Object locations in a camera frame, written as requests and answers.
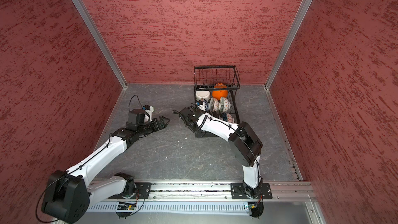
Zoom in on red patterned bowl underneath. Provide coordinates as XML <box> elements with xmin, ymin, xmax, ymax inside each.
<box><xmin>209</xmin><ymin>97</ymin><xmax>221</xmax><ymax>113</ymax></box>

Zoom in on orange plastic bowl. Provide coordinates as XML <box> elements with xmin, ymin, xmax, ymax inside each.
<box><xmin>212</xmin><ymin>83</ymin><xmax>228</xmax><ymax>101</ymax></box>

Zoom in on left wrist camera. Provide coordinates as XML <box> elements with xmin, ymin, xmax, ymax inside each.
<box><xmin>143</xmin><ymin>105</ymin><xmax>154</xmax><ymax>123</ymax></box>

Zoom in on white perforated cable duct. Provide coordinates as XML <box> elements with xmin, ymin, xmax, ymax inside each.
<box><xmin>87</xmin><ymin>201</ymin><xmax>249</xmax><ymax>215</ymax></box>

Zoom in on black wire dish rack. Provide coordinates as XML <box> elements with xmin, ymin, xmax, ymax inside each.
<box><xmin>190</xmin><ymin>65</ymin><xmax>240</xmax><ymax>132</ymax></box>

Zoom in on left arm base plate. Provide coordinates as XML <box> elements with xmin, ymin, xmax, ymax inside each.
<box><xmin>109</xmin><ymin>182</ymin><xmax>152</xmax><ymax>200</ymax></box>

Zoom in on aluminium mounting rail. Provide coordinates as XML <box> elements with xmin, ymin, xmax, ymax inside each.
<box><xmin>63</xmin><ymin>180</ymin><xmax>316</xmax><ymax>202</ymax></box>

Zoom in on blue patterned ceramic bowl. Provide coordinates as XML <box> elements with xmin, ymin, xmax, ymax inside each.
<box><xmin>221</xmin><ymin>112</ymin><xmax>235</xmax><ymax>123</ymax></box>

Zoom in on white pink bowl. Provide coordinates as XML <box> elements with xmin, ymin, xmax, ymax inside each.
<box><xmin>195</xmin><ymin>90</ymin><xmax>211</xmax><ymax>101</ymax></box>

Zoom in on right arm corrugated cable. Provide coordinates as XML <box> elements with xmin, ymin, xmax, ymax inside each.
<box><xmin>172</xmin><ymin>108</ymin><xmax>207</xmax><ymax>133</ymax></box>

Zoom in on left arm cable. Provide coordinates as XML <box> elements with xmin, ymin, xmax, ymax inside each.
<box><xmin>35</xmin><ymin>94</ymin><xmax>144</xmax><ymax>224</ymax></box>

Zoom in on pink striped bowl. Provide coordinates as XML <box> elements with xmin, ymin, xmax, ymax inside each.
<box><xmin>212</xmin><ymin>111</ymin><xmax>222</xmax><ymax>119</ymax></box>

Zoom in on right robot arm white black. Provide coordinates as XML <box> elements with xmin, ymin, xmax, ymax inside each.
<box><xmin>173</xmin><ymin>108</ymin><xmax>263</xmax><ymax>199</ymax></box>

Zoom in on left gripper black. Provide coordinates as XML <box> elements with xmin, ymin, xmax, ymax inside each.
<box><xmin>137</xmin><ymin>116</ymin><xmax>171</xmax><ymax>135</ymax></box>

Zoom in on left corner aluminium profile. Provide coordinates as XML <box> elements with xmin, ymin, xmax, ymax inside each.
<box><xmin>72</xmin><ymin>0</ymin><xmax>127</xmax><ymax>89</ymax></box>

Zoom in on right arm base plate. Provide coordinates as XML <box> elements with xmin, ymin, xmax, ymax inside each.
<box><xmin>230</xmin><ymin>183</ymin><xmax>273</xmax><ymax>200</ymax></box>

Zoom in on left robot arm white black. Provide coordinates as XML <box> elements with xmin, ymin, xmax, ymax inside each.
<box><xmin>37</xmin><ymin>108</ymin><xmax>170</xmax><ymax>224</ymax></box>

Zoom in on corner aluminium profile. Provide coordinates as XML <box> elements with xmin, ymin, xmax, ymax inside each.
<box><xmin>72</xmin><ymin>0</ymin><xmax>127</xmax><ymax>89</ymax></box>
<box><xmin>265</xmin><ymin>0</ymin><xmax>313</xmax><ymax>91</ymax></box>

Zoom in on right corner aluminium profile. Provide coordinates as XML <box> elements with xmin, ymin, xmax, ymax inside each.
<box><xmin>265</xmin><ymin>0</ymin><xmax>313</xmax><ymax>91</ymax></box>

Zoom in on green patterned ceramic bowl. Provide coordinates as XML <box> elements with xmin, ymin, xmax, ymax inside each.
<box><xmin>219</xmin><ymin>96</ymin><xmax>231</xmax><ymax>113</ymax></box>

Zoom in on orange patterned bowl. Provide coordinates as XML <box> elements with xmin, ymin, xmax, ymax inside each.
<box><xmin>202</xmin><ymin>99</ymin><xmax>211</xmax><ymax>113</ymax></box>

